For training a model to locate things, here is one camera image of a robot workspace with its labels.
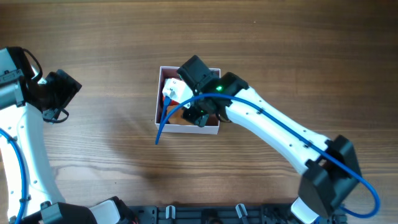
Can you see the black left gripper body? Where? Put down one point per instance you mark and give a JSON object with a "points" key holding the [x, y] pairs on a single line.
{"points": [[63, 89]]}

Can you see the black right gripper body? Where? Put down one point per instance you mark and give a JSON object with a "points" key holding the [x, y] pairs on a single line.
{"points": [[193, 115]]}

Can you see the brown plush toy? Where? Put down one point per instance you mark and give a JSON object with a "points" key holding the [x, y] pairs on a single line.
{"points": [[177, 118]]}

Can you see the red toy fire truck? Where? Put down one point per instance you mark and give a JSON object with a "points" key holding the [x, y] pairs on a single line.
{"points": [[169, 102]]}

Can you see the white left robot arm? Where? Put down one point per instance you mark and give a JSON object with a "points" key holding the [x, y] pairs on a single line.
{"points": [[28, 101]]}

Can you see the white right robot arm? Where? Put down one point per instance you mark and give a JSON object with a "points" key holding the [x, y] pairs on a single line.
{"points": [[329, 169]]}

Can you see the white pink-lined open box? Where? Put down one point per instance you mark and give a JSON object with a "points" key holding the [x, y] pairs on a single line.
{"points": [[212, 125]]}

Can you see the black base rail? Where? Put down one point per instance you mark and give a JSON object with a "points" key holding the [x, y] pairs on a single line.
{"points": [[279, 213]]}

